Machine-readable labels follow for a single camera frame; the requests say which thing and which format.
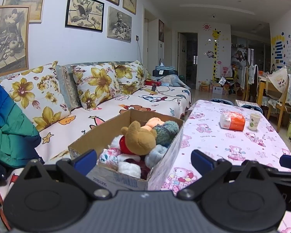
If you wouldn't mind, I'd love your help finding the white pink knotted cloth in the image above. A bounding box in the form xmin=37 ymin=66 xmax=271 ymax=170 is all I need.
xmin=98 ymin=148 xmax=121 ymax=170

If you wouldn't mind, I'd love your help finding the white fluffy sock ball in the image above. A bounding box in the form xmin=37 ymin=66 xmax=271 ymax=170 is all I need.
xmin=118 ymin=162 xmax=141 ymax=179

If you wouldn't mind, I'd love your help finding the green knit hat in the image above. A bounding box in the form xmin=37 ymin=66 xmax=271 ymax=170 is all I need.
xmin=153 ymin=120 xmax=179 ymax=148

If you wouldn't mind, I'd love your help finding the light blue fuzzy sock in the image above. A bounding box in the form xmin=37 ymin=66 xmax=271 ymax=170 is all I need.
xmin=145 ymin=145 xmax=168 ymax=169

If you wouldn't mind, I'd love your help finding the brown red strawberry plush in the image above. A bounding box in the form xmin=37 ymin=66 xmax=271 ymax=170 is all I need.
xmin=121 ymin=120 xmax=157 ymax=156

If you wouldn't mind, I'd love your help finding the orange fleece sock ball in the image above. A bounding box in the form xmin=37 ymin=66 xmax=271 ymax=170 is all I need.
xmin=146 ymin=117 xmax=165 ymax=129

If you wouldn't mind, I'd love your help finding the white fluffy pompom ball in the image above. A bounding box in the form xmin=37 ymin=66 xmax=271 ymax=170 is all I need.
xmin=109 ymin=135 xmax=123 ymax=149

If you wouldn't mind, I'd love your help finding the cartoon sofa cover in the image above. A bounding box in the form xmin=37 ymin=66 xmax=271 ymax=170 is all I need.
xmin=36 ymin=86 xmax=192 ymax=163

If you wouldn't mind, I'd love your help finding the pink cartoon tablecloth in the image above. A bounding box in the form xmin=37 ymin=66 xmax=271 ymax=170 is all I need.
xmin=162 ymin=100 xmax=291 ymax=232

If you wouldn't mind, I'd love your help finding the cardboard box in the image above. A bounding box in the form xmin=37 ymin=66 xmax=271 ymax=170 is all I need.
xmin=68 ymin=110 xmax=184 ymax=192

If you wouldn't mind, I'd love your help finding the orange tissue package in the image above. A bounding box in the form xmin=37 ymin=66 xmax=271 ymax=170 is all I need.
xmin=219 ymin=111 xmax=245 ymax=131

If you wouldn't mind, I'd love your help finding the white paper cup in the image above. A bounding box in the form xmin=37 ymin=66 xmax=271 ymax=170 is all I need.
xmin=248 ymin=113 xmax=261 ymax=131

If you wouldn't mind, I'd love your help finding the wooden chair with covers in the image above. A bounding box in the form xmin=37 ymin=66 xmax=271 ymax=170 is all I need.
xmin=256 ymin=67 xmax=291 ymax=131

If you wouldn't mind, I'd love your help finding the teal blue jacket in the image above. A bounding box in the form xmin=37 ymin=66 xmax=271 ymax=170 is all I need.
xmin=0 ymin=86 xmax=43 ymax=181

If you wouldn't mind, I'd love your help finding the floral sofa cushion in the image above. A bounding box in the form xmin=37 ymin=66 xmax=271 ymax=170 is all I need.
xmin=0 ymin=61 xmax=70 ymax=131

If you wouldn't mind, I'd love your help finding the framed mouse drawing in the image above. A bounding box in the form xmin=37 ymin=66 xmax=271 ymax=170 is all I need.
xmin=65 ymin=0 xmax=104 ymax=32

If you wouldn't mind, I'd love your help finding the giraffe height wall sticker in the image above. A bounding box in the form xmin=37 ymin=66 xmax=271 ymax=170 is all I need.
xmin=206 ymin=28 xmax=221 ymax=82

